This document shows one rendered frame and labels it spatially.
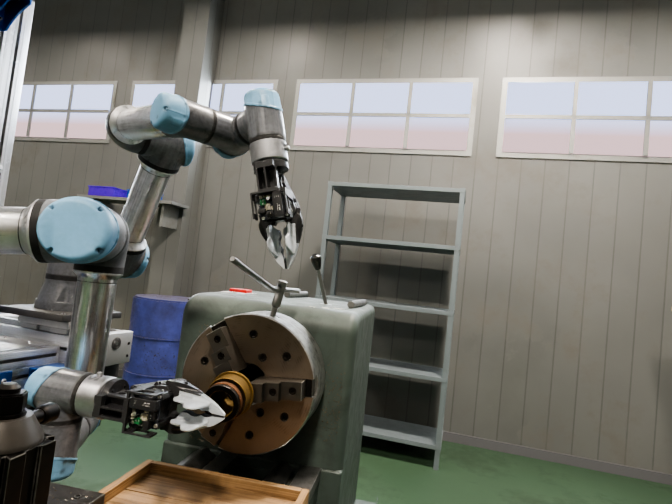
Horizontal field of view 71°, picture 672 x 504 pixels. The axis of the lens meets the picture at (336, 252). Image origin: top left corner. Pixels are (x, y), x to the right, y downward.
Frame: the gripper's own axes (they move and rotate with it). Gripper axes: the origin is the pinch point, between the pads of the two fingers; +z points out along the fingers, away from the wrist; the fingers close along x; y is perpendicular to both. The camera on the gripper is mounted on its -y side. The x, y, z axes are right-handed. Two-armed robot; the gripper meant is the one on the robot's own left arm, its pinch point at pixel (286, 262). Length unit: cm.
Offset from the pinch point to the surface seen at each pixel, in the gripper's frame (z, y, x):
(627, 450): 165, -338, 174
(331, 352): 21.8, -26.1, 1.5
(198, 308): 5.8, -26.2, -32.8
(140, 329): 10, -280, -211
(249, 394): 25.2, -0.5, -11.5
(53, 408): 17.0, 40.2, -20.7
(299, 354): 19.6, -10.5, -2.7
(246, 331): 13.0, -10.4, -14.2
